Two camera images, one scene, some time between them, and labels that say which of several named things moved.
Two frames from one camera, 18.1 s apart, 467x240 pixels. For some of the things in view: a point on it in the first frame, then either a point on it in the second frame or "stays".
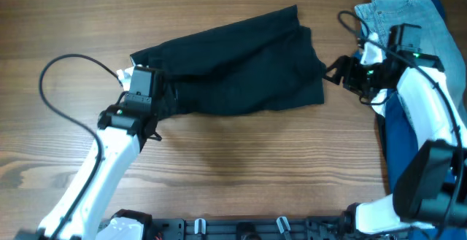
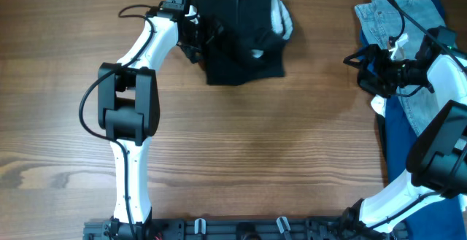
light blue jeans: (403, 2) stays
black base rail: (273, 228) stays
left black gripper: (166, 105) to (190, 51)
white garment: (379, 97) stays
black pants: (263, 62) to (243, 28)
